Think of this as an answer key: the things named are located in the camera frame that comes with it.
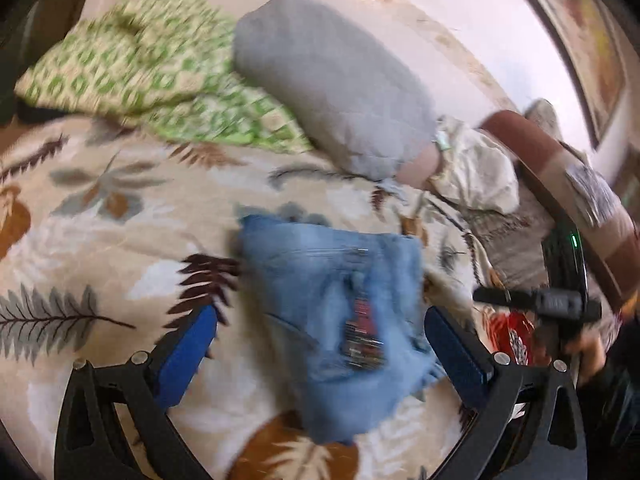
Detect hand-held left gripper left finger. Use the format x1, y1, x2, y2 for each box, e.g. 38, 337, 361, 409
54, 304, 219, 480

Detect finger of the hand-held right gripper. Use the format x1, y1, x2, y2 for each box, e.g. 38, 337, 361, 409
472, 286, 537, 308

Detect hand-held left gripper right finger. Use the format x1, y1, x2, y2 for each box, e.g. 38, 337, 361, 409
424, 305, 588, 480

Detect blue denim pants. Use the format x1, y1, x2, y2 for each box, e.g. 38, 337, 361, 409
235, 214, 446, 446

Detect person's right hand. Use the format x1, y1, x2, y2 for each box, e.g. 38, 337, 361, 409
567, 332, 621, 386

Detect red patterned cloth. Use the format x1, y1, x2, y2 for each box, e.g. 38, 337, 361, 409
487, 310, 553, 366

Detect brown striped sheet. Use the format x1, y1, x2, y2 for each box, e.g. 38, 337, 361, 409
462, 207, 556, 291

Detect grey patterned cloth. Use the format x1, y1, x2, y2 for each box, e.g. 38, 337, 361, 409
525, 100, 623, 228

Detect cream crumpled cloth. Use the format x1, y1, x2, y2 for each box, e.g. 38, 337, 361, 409
430, 115, 521, 213

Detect brown sofa headboard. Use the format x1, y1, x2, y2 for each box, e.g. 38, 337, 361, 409
480, 110, 640, 311

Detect leaf printed blanket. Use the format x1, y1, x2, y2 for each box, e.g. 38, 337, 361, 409
0, 117, 501, 480

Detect pink pillow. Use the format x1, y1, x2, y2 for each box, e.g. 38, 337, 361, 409
395, 150, 443, 191

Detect grey quilted pillow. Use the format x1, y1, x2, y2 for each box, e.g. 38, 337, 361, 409
232, 0, 443, 183

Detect green patterned blanket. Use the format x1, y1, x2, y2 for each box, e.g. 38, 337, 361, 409
15, 0, 313, 153

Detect framed wall picture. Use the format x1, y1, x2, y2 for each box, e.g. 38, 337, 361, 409
500, 0, 628, 148

